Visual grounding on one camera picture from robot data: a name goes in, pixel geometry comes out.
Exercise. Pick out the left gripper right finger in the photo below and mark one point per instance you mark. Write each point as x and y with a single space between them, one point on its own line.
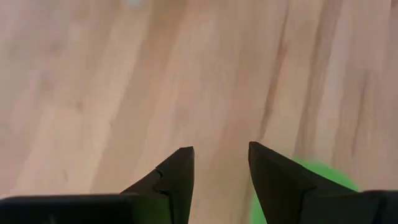
286 193

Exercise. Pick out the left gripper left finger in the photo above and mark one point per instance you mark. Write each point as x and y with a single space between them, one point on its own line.
174 186

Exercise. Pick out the green plastic bowl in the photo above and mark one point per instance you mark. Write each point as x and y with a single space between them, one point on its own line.
329 177

